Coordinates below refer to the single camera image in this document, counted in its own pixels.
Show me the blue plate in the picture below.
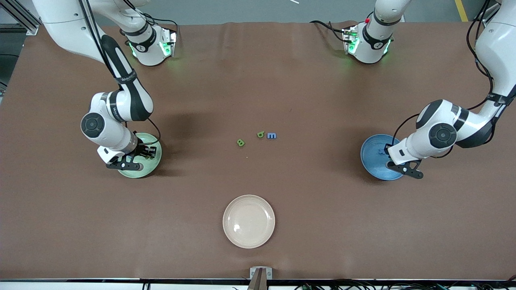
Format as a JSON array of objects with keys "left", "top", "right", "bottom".
[{"left": 360, "top": 134, "right": 408, "bottom": 181}]

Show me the green plate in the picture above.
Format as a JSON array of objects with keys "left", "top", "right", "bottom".
[{"left": 118, "top": 133, "right": 162, "bottom": 179}]

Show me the brown table mat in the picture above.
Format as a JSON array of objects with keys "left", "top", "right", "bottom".
[{"left": 0, "top": 21, "right": 516, "bottom": 281}]

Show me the beige plate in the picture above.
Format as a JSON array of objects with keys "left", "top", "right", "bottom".
[{"left": 222, "top": 195, "right": 276, "bottom": 249}]

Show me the grey camera stand pole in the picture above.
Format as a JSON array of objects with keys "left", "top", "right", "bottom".
[{"left": 247, "top": 269, "right": 268, "bottom": 290}]

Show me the black base cable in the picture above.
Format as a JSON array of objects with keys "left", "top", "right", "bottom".
[
  {"left": 135, "top": 11, "right": 179, "bottom": 29},
  {"left": 310, "top": 19, "right": 348, "bottom": 43}
]

